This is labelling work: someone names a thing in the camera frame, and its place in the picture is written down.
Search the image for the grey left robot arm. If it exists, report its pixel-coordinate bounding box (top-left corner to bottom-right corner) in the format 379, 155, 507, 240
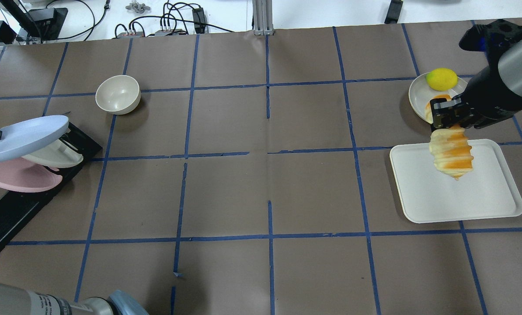
0, 283, 148, 315

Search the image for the cream plate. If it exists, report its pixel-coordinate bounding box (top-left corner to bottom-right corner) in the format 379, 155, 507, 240
22, 139, 84, 169

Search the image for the orange striped bread roll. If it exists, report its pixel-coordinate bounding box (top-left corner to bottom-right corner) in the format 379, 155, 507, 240
425, 94, 474, 181

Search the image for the shallow cream dish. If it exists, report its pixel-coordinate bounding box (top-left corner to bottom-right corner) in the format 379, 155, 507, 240
407, 73, 467, 124

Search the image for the blue plate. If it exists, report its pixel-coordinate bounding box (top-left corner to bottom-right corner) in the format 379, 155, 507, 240
0, 115, 69, 162

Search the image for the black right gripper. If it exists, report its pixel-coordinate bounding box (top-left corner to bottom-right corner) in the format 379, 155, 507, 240
430, 92, 489, 130

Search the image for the aluminium frame post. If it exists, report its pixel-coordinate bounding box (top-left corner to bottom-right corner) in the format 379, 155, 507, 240
252, 0, 274, 36

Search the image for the yellow lemon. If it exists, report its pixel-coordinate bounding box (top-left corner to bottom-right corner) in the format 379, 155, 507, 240
425, 68, 459, 91

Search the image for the cream rectangular tray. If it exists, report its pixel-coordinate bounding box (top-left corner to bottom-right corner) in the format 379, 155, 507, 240
390, 139, 522, 224

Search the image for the black power adapter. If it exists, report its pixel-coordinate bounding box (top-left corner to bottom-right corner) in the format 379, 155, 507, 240
192, 7, 207, 34

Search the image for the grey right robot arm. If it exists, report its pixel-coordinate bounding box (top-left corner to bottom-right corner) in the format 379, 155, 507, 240
430, 19, 522, 131

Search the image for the small cream bowl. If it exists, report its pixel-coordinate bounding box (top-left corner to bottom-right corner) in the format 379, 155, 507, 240
95, 74, 141, 115

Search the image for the black plate rack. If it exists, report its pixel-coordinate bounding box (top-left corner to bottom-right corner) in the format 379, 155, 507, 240
0, 123, 102, 253

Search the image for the pink plate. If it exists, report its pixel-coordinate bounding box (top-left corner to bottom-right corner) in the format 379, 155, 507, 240
0, 157, 63, 193

